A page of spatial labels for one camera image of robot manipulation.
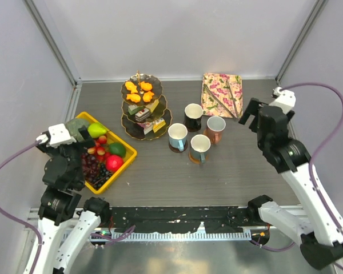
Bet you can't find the red pomegranate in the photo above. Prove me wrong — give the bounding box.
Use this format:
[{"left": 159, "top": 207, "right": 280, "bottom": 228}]
[{"left": 105, "top": 155, "right": 123, "bottom": 173}]

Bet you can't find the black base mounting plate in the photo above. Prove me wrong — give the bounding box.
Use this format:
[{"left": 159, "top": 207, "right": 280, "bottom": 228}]
[{"left": 109, "top": 206, "right": 268, "bottom": 234}]

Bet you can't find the grey mug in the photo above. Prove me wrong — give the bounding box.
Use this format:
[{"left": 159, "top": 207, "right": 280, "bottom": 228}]
[{"left": 190, "top": 134, "right": 211, "bottom": 154}]

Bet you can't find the round wooden coaster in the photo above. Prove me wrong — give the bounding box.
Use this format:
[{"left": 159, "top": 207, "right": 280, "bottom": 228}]
[{"left": 187, "top": 127, "right": 201, "bottom": 132}]

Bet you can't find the dark wooden coaster top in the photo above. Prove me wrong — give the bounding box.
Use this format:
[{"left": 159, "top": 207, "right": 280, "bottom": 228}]
[{"left": 169, "top": 143, "right": 188, "bottom": 153}]

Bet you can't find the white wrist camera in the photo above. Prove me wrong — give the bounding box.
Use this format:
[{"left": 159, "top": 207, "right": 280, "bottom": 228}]
[
  {"left": 36, "top": 123, "right": 77, "bottom": 148},
  {"left": 269, "top": 87, "right": 296, "bottom": 114}
]

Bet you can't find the green matcha cake slice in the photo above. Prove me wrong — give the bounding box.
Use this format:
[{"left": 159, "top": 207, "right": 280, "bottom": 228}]
[{"left": 128, "top": 104, "right": 142, "bottom": 115}]

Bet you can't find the white slotted cable duct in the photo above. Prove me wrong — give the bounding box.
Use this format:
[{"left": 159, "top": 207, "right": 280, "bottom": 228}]
[{"left": 124, "top": 229, "right": 252, "bottom": 242}]

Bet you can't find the green lime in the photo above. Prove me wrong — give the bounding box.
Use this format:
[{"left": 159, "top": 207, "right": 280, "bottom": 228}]
[{"left": 108, "top": 142, "right": 126, "bottom": 158}]

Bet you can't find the dark blue grape bunch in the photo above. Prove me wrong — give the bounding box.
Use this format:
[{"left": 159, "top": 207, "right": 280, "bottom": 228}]
[{"left": 91, "top": 163, "right": 113, "bottom": 190}]

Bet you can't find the three-tier black gold stand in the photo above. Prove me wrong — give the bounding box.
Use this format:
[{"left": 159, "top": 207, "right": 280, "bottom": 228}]
[{"left": 121, "top": 71, "right": 172, "bottom": 140}]

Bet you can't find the orange fish pastry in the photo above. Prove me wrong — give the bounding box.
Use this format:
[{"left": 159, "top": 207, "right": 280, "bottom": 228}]
[
  {"left": 126, "top": 93, "right": 141, "bottom": 103},
  {"left": 125, "top": 81, "right": 138, "bottom": 94},
  {"left": 140, "top": 81, "right": 153, "bottom": 92},
  {"left": 142, "top": 91, "right": 154, "bottom": 103}
]

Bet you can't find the light blue mug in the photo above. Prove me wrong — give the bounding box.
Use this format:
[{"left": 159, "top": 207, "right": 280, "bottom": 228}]
[{"left": 168, "top": 123, "right": 188, "bottom": 151}]

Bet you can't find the floral rectangular tray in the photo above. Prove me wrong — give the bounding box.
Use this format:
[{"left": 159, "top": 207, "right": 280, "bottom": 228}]
[{"left": 201, "top": 72, "right": 244, "bottom": 119}]

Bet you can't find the green yellow pear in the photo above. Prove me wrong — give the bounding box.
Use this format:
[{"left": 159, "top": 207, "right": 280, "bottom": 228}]
[{"left": 87, "top": 122, "right": 109, "bottom": 139}]

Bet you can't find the black mug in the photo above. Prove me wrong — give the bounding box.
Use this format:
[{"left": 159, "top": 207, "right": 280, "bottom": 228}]
[{"left": 184, "top": 103, "right": 203, "bottom": 128}]

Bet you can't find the yellow plastic fruit tray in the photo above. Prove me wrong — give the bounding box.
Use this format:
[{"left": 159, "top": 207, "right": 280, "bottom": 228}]
[{"left": 76, "top": 112, "right": 137, "bottom": 195}]

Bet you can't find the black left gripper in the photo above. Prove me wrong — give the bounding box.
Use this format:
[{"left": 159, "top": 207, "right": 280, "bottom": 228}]
[{"left": 38, "top": 124, "right": 95, "bottom": 185}]

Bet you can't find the red lychee strawberry bunch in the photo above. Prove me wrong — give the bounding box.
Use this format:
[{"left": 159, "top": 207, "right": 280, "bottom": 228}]
[{"left": 87, "top": 135, "right": 110, "bottom": 163}]

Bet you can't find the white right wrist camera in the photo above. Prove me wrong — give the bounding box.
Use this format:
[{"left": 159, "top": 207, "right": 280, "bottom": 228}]
[{"left": 269, "top": 87, "right": 296, "bottom": 114}]

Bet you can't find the medium brown wooden coaster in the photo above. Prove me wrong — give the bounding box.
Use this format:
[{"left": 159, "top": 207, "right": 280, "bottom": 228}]
[{"left": 188, "top": 152, "right": 209, "bottom": 164}]

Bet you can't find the chocolate cherry cake slice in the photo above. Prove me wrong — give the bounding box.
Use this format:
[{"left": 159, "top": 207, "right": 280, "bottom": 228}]
[{"left": 134, "top": 108, "right": 151, "bottom": 122}]

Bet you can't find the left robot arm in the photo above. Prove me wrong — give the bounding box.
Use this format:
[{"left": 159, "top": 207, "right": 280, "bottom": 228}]
[{"left": 24, "top": 124, "right": 111, "bottom": 273}]

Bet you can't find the pink mug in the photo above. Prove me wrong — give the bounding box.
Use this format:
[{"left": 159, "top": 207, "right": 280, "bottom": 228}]
[{"left": 204, "top": 116, "right": 226, "bottom": 144}]

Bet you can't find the cream cake slice with kiwi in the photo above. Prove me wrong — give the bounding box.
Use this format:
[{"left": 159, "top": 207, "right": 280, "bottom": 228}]
[{"left": 146, "top": 99, "right": 159, "bottom": 113}]

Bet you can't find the yellow triangle cake slice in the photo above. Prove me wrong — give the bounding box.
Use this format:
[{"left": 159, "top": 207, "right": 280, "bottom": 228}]
[{"left": 153, "top": 118, "right": 166, "bottom": 133}]

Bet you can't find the purple grape bunch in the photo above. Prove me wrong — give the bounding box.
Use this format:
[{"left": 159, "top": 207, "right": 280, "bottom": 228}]
[{"left": 81, "top": 153, "right": 99, "bottom": 183}]

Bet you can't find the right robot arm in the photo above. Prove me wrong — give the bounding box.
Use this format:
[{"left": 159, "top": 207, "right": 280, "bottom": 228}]
[{"left": 239, "top": 98, "right": 343, "bottom": 270}]

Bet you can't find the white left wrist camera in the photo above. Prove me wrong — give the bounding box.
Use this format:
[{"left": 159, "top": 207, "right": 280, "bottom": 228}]
[{"left": 36, "top": 123, "right": 77, "bottom": 148}]

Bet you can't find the green netted melon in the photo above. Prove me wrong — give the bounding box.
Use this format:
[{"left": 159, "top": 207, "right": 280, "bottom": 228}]
[{"left": 65, "top": 118, "right": 90, "bottom": 142}]

